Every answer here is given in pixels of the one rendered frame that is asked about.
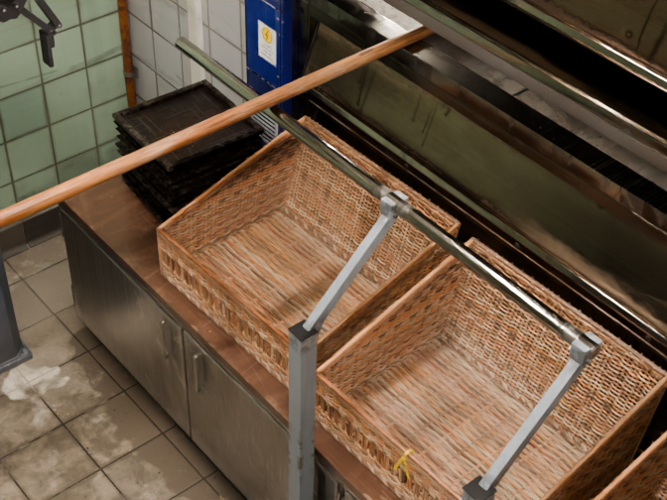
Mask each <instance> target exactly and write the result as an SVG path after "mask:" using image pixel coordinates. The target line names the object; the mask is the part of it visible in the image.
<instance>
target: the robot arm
mask: <svg viewBox="0 0 667 500"><path fill-rule="evenodd" d="M28 1H29V0H0V22H2V23H4V22H7V21H9V20H11V19H17V18H18V16H20V14H23V15H24V16H25V17H27V18H28V19H30V20H31V21H32V22H34V23H35V24H36V25H38V26H39V27H41V28H42V29H41V30H39V34H40V41H41V48H42V55H43V62H44V63H45V64H47V65H48V66H49V67H54V59H53V52H52V48H54V47H55V39H54V35H55V34H56V33H57V32H56V31H55V29H59V28H61V27H62V25H63V24H62V23H61V21H60V20H59V19H58V17H57V16H56V15H55V13H54V12H53V11H52V9H51V8H50V7H49V5H48V4H47V3H46V1H45V0H34V1H35V2H36V3H37V5H38V6H39V7H40V9H41V10H42V11H43V13H44V14H45V15H46V17H47V18H48V19H49V21H50V22H49V23H48V24H47V23H45V22H44V21H42V20H41V19H40V18H38V17H37V16H36V15H34V14H33V13H32V12H30V11H29V10H27V9H26V8H25V7H24V6H25V4H26V3H27V2H28Z"/></svg>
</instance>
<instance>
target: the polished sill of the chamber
mask: <svg viewBox="0 0 667 500"><path fill-rule="evenodd" d="M311 5H313V6H314V7H316V8H317V9H319V10H321V11H322V12H324V13H325V14H327V15H328V16H330V17H331V18H333V19H335V20H336V21H338V22H339V23H341V24H342V25H344V26H345V27H347V28H348V29H350V30H352V31H353V32H355V33H356V34H358V35H359V36H361V37H362V38H364V39H365V40H366V41H368V42H369V43H371V44H372V45H374V46H375V45H377V44H379V43H382V42H384V41H386V40H388V39H391V38H393V37H395V36H397V35H400V34H402V33H404V32H407V31H406V30H405V29H403V28H402V27H400V26H398V25H397V24H395V23H394V22H392V21H390V20H389V19H387V18H385V17H384V16H382V15H381V14H379V13H377V12H376V11H374V10H373V9H371V8H369V7H368V6H366V5H364V4H363V3H361V2H360V1H358V0H311ZM389 56H391V57H392V58H394V59H396V60H397V61H399V62H401V63H402V64H404V65H406V66H408V67H410V68H411V69H413V70H414V71H416V72H417V73H419V74H420V75H422V76H424V77H425V78H427V79H428V80H430V81H431V82H432V83H433V84H435V85H436V86H438V87H440V88H441V89H443V90H444V91H446V92H447V93H449V94H450V95H452V96H454V97H455V98H457V99H458V100H460V101H461V102H463V103H464V104H466V105H467V106H469V107H471V108H472V109H474V110H475V111H477V112H478V113H480V114H481V115H483V116H485V117H486V118H488V119H489V120H491V121H492V122H494V123H495V124H497V125H499V126H500V127H502V128H503V129H505V130H506V131H508V132H509V133H511V134H512V135H514V136H516V137H517V138H519V139H520V140H522V141H523V142H525V143H526V144H528V145H530V146H531V147H533V148H534V149H536V150H537V151H539V152H540V153H542V154H544V155H545V156H547V157H548V158H550V159H551V160H553V161H554V162H556V163H557V164H559V165H561V166H562V167H564V168H565V169H567V170H568V171H570V172H571V173H573V174H575V175H576V176H578V177H579V178H581V179H582V180H584V181H585V182H587V183H589V184H590V185H592V186H593V187H595V188H597V189H598V190H600V191H601V192H603V193H605V194H606V195H608V196H609V197H611V198H612V199H614V200H615V201H617V202H619V203H620V204H622V205H623V206H625V207H626V208H628V209H629V210H631V211H633V212H634V213H636V214H637V215H639V216H640V217H642V218H643V219H645V220H646V221H648V222H650V223H651V224H653V225H654V226H656V227H657V228H659V229H660V230H662V231H664V232H665V233H667V191H666V190H665V189H663V188H661V187H659V186H657V185H656V184H654V183H653V182H651V181H649V180H648V179H646V178H645V177H643V176H641V175H640V174H638V173H636V172H635V171H633V170H632V169H630V168H628V167H627V166H625V165H624V164H622V163H620V162H619V161H617V160H615V159H614V158H612V157H611V156H609V155H607V154H606V153H604V152H603V151H601V150H599V149H598V148H596V147H594V146H593V145H591V144H590V143H588V142H586V141H585V140H583V139H582V138H580V137H578V136H577V135H575V134H573V133H572V132H570V131H569V130H567V129H565V128H564V127H562V126H561V125H559V124H557V123H556V122H554V121H552V120H551V119H549V118H548V117H546V116H544V115H543V114H541V113H540V112H538V111H536V110H535V109H533V108H531V107H530V106H528V105H527V104H525V103H523V102H522V101H520V100H519V99H517V98H515V97H514V96H512V95H510V94H509V93H507V92H506V91H504V90H502V89H501V88H499V87H498V86H496V85H494V84H493V83H491V82H489V81H488V80H486V79H485V78H483V77H481V76H480V75H478V74H477V73H475V72H473V71H472V70H470V69H468V68H467V67H465V66H464V65H462V64H460V63H459V62H457V61H455V60H453V59H452V58H450V57H448V56H447V55H445V54H444V53H442V52H440V51H439V50H437V49H436V48H434V47H432V46H431V45H429V44H427V43H426V42H424V41H423V40H420V41H418V42H415V43H413V44H411V45H409V46H407V47H404V48H402V49H400V50H398V51H395V52H393V53H391V54H389Z"/></svg>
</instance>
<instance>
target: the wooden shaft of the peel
mask: <svg viewBox="0 0 667 500"><path fill-rule="evenodd" d="M433 34H435V32H433V31H432V30H430V29H428V28H427V27H425V26H423V25H420V26H418V27H416V28H413V29H411V30H409V31H407V32H404V33H402V34H400V35H397V36H395V37H393V38H391V39H388V40H386V41H384V42H382V43H379V44H377V45H375V46H373V47H370V48H368V49H366V50H364V51H361V52H359V53H357V54H354V55H352V56H350V57H348V58H345V59H343V60H341V61H339V62H335V63H333V64H331V65H328V66H326V67H324V68H321V69H319V70H317V71H315V72H312V73H310V74H308V75H306V76H303V77H301V78H299V79H297V80H294V81H292V82H290V83H288V84H285V85H283V86H281V87H278V88H276V89H274V90H272V91H269V92H267V93H265V94H263V95H260V96H258V97H256V98H254V99H251V100H249V101H247V102H244V103H242V104H240V105H238V106H235V107H233V108H231V109H229V110H226V111H224V112H222V113H220V114H217V115H215V116H213V117H211V118H208V119H206V120H204V121H202V122H200V123H198V124H196V125H193V126H191V127H189V128H187V129H184V130H182V131H180V132H178V133H175V134H173V135H171V136H168V137H166V138H164V139H162V140H159V141H157V142H155V143H153V144H150V145H148V146H146V147H144V148H141V149H139V150H137V151H135V152H132V153H130V154H128V155H125V156H123V157H121V158H119V159H116V160H114V161H112V162H110V163H107V164H105V165H103V166H101V167H98V168H96V169H94V170H91V171H89V172H87V173H85V174H82V175H80V176H78V177H76V178H73V179H71V180H69V181H67V182H64V183H62V184H60V185H58V186H55V187H52V188H49V189H47V190H45V191H43V192H40V193H38V194H36V195H34V196H31V197H29V198H27V199H25V200H22V201H20V202H18V203H15V204H13V205H11V206H9V207H6V208H4V209H2V210H0V229H1V228H3V227H5V226H7V225H10V224H12V223H14V222H16V221H18V220H21V219H23V218H25V217H27V216H30V215H32V214H34V213H36V212H38V211H41V210H43V209H45V208H47V207H50V206H52V205H54V204H56V203H58V202H61V201H63V200H65V199H67V198H70V197H72V196H74V195H76V194H78V193H81V192H83V191H85V190H87V189H90V188H93V187H95V186H97V185H100V184H102V183H104V182H106V181H109V180H111V179H113V178H115V177H117V176H120V175H122V174H124V173H126V172H129V171H131V170H133V169H135V168H137V167H140V166H142V165H144V164H146V163H149V162H151V161H153V160H155V159H157V158H160V157H162V156H164V155H166V154H169V153H171V152H173V151H175V150H177V149H180V148H182V147H184V146H186V145H188V144H190V143H192V142H194V141H196V140H199V139H201V138H203V137H205V136H208V135H210V134H212V133H214V132H216V131H219V130H221V129H223V128H225V127H228V126H230V125H232V124H234V123H236V122H239V121H241V120H243V119H245V118H248V117H250V116H252V115H254V114H256V113H259V112H261V111H263V110H265V109H268V108H270V107H272V106H274V105H276V104H279V103H281V102H283V101H285V100H288V99H290V98H292V97H294V96H296V95H299V94H301V93H303V92H305V91H308V90H310V89H312V88H314V87H316V86H319V85H321V84H323V83H325V82H328V81H330V80H332V79H334V78H336V77H339V76H341V75H343V74H345V73H348V72H350V71H352V70H354V69H356V68H359V67H361V66H363V65H365V64H368V63H371V62H373V61H375V60H378V59H380V58H382V57H384V56H387V55H389V54H391V53H393V52H395V51H398V50H400V49H402V48H404V47H407V46H409V45H411V44H413V43H415V42H418V41H420V40H422V39H424V38H427V37H429V36H431V35H433Z"/></svg>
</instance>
